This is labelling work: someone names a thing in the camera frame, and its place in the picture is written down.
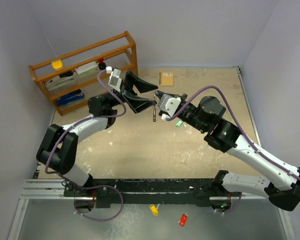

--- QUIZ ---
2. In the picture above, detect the metal keyring with carabiner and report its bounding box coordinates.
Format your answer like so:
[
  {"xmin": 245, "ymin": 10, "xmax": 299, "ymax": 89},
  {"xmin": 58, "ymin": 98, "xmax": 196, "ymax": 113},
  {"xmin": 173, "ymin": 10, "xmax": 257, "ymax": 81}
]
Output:
[{"xmin": 152, "ymin": 94, "xmax": 157, "ymax": 123}]

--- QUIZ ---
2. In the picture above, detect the black red stamp bottle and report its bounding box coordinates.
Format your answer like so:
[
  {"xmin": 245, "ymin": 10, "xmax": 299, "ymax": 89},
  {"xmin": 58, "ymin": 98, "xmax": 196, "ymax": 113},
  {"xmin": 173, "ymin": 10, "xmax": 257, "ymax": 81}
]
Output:
[{"xmin": 97, "ymin": 58, "xmax": 107, "ymax": 71}]

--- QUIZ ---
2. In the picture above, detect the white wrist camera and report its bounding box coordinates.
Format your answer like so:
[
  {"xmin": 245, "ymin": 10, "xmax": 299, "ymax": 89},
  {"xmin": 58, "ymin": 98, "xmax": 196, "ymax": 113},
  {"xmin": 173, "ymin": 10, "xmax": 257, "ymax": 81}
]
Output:
[
  {"xmin": 158, "ymin": 93, "xmax": 182, "ymax": 121},
  {"xmin": 105, "ymin": 66, "xmax": 123, "ymax": 92}
]

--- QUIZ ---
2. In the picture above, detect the brown spiral notebook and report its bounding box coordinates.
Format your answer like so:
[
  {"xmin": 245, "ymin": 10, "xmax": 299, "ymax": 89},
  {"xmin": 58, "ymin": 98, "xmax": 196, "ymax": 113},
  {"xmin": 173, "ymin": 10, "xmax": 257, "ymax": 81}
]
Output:
[{"xmin": 159, "ymin": 72, "xmax": 174, "ymax": 87}]

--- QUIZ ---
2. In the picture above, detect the orange wooden shelf rack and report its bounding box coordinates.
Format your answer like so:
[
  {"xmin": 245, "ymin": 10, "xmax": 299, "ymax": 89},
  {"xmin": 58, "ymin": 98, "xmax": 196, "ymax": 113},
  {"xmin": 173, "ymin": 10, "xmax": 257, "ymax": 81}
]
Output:
[{"xmin": 28, "ymin": 31, "xmax": 139, "ymax": 116}]

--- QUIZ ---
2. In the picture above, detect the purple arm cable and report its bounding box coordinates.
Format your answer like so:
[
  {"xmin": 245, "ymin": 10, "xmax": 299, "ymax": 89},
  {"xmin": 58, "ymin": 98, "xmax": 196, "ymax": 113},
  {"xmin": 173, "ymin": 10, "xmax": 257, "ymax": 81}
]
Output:
[
  {"xmin": 44, "ymin": 69, "xmax": 127, "ymax": 175},
  {"xmin": 166, "ymin": 85, "xmax": 300, "ymax": 187}
]

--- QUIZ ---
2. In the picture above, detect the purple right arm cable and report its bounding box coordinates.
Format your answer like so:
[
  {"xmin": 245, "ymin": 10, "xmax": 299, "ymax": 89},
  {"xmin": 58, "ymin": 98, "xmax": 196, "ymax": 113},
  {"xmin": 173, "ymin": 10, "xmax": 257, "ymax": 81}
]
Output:
[{"xmin": 166, "ymin": 85, "xmax": 300, "ymax": 187}]

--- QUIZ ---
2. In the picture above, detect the white black stapler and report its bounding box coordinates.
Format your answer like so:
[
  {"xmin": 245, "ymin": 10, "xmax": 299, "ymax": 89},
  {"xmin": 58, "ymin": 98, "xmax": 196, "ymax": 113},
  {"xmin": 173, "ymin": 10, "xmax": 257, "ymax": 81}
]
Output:
[{"xmin": 45, "ymin": 72, "xmax": 79, "ymax": 91}]

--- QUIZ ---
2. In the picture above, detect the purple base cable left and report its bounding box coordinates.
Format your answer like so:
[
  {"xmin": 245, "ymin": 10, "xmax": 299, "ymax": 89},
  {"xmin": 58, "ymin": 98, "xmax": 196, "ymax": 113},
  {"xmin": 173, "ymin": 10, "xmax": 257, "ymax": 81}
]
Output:
[{"xmin": 73, "ymin": 185, "xmax": 125, "ymax": 222}]

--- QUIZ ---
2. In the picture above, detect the yellow-capped key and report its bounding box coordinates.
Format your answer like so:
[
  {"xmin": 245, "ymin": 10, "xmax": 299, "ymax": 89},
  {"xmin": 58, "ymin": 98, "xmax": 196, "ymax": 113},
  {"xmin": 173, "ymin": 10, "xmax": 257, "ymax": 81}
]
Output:
[{"xmin": 149, "ymin": 203, "xmax": 160, "ymax": 216}]

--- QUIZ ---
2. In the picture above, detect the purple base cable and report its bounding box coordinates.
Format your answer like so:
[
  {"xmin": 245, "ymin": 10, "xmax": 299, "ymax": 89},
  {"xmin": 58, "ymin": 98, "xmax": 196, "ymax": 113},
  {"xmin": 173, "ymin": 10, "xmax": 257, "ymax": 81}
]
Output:
[
  {"xmin": 73, "ymin": 185, "xmax": 125, "ymax": 222},
  {"xmin": 213, "ymin": 189, "xmax": 244, "ymax": 216}
]

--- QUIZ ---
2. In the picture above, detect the green-capped key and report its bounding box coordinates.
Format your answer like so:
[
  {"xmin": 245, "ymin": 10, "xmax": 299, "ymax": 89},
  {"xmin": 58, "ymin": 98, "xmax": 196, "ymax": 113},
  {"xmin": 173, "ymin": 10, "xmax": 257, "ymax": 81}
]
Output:
[{"xmin": 175, "ymin": 120, "xmax": 186, "ymax": 128}]

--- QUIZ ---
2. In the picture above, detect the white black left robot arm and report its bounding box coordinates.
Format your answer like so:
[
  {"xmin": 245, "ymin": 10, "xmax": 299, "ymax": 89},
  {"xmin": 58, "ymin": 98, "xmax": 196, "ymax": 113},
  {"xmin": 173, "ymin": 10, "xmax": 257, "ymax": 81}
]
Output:
[{"xmin": 36, "ymin": 68, "xmax": 158, "ymax": 196}]

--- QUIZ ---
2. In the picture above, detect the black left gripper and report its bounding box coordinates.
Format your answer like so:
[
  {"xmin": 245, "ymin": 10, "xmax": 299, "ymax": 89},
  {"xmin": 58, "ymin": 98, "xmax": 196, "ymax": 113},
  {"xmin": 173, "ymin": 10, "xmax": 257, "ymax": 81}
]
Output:
[{"xmin": 104, "ymin": 72, "xmax": 158, "ymax": 113}]

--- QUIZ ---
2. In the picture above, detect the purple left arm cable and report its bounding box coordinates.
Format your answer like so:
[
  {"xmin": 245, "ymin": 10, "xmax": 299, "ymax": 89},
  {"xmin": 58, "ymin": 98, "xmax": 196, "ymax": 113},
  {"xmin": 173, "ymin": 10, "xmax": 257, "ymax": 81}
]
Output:
[{"xmin": 44, "ymin": 69, "xmax": 127, "ymax": 175}]

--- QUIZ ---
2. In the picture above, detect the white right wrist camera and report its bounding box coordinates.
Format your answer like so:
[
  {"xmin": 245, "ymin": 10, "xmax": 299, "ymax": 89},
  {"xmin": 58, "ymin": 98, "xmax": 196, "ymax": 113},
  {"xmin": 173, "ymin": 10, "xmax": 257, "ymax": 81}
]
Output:
[{"xmin": 158, "ymin": 93, "xmax": 182, "ymax": 121}]

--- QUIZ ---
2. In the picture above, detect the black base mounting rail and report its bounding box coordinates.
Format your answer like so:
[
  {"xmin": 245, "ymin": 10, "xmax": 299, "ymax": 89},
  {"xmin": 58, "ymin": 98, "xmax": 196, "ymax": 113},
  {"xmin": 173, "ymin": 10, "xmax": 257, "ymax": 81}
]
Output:
[{"xmin": 64, "ymin": 170, "xmax": 240, "ymax": 209}]

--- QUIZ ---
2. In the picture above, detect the blue stapler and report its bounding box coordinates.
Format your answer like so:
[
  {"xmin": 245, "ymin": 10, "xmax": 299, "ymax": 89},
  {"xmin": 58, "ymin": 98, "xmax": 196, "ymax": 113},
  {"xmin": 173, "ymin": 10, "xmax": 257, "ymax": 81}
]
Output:
[{"xmin": 56, "ymin": 89, "xmax": 85, "ymax": 106}]

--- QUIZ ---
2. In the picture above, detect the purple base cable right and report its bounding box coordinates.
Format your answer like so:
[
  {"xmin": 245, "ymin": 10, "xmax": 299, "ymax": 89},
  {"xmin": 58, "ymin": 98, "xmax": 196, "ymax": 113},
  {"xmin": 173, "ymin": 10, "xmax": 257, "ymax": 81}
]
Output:
[{"xmin": 213, "ymin": 189, "xmax": 244, "ymax": 216}]

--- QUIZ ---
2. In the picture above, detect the white cardboard box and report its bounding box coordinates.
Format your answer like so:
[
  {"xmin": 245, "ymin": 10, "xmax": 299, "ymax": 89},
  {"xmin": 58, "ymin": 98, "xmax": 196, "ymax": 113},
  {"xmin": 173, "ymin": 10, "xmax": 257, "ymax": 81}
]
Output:
[{"xmin": 75, "ymin": 61, "xmax": 99, "ymax": 78}]

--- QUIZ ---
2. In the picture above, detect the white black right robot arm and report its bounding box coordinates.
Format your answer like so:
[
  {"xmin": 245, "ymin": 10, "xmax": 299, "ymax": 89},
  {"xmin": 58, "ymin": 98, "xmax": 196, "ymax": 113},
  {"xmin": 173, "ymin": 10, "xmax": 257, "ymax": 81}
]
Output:
[{"xmin": 155, "ymin": 90, "xmax": 300, "ymax": 212}]

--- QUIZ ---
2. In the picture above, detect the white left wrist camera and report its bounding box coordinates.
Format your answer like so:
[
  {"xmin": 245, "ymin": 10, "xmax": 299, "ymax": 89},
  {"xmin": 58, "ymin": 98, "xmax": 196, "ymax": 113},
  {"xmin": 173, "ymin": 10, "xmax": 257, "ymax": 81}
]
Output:
[{"xmin": 105, "ymin": 66, "xmax": 123, "ymax": 92}]

